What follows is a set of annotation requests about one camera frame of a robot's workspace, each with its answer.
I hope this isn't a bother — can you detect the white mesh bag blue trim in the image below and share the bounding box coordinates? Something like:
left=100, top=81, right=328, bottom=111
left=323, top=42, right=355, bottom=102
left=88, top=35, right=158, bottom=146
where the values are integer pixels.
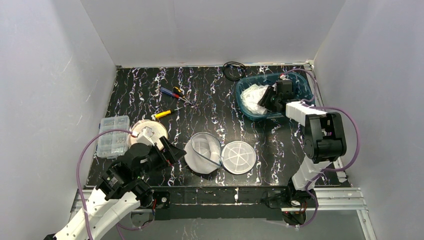
left=184, top=132, right=257, bottom=175

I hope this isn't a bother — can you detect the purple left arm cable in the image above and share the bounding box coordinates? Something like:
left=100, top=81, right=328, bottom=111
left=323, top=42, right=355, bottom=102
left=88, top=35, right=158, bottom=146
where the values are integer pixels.
left=75, top=129, right=157, bottom=240

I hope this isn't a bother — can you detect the white bra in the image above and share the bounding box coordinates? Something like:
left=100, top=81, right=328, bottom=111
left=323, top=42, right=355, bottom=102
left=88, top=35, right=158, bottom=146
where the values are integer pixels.
left=240, top=84, right=269, bottom=115

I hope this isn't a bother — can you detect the black orange handled screwdriver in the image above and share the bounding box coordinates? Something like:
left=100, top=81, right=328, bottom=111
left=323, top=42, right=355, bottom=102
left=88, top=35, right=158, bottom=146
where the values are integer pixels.
left=172, top=86, right=190, bottom=104

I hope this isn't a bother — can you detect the blue handled screwdriver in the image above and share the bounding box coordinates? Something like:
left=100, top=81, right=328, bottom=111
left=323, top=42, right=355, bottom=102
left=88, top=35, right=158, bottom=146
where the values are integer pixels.
left=160, top=87, right=192, bottom=105

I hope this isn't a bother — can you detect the black cable coil back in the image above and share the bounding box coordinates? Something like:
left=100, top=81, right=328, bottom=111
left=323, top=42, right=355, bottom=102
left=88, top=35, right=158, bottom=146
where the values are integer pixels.
left=222, top=61, right=248, bottom=82

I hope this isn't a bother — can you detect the white mesh bag tan trim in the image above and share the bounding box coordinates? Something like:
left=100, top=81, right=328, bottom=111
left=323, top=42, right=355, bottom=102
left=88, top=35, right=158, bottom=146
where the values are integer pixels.
left=127, top=120, right=169, bottom=150

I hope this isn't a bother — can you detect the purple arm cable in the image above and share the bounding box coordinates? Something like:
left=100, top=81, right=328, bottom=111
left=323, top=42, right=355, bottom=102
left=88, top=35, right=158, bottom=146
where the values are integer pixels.
left=284, top=67, right=361, bottom=229
left=75, top=129, right=157, bottom=240

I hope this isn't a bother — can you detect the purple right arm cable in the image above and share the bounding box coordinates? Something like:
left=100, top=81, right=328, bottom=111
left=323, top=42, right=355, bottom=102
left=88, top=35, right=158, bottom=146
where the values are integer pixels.
left=284, top=67, right=361, bottom=229

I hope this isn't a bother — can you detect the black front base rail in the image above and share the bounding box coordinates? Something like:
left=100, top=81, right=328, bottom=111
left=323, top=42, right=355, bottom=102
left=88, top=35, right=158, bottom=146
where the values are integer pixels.
left=102, top=185, right=319, bottom=222

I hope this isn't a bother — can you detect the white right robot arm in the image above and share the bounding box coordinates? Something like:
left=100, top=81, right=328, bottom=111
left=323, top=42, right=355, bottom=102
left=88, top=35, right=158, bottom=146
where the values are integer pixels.
left=258, top=79, right=347, bottom=210

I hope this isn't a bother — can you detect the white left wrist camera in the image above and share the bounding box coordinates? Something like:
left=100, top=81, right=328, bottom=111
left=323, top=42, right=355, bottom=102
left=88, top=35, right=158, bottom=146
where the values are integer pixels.
left=135, top=130, right=155, bottom=146

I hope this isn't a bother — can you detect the teal plastic bin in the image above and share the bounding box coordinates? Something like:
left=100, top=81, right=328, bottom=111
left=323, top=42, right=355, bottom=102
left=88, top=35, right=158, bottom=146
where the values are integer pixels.
left=236, top=71, right=315, bottom=121

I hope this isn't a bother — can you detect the yellow handled screwdriver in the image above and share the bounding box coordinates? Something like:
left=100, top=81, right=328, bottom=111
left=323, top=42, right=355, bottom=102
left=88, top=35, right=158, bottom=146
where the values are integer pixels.
left=152, top=107, right=182, bottom=120

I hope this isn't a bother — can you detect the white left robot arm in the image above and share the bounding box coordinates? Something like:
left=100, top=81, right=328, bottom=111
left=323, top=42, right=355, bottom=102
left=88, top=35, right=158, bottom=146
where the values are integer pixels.
left=45, top=137, right=187, bottom=240

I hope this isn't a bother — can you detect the clear plastic screw box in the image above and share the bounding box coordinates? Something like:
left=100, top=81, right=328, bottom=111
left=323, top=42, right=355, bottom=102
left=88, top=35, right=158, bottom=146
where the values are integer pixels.
left=96, top=115, right=130, bottom=159

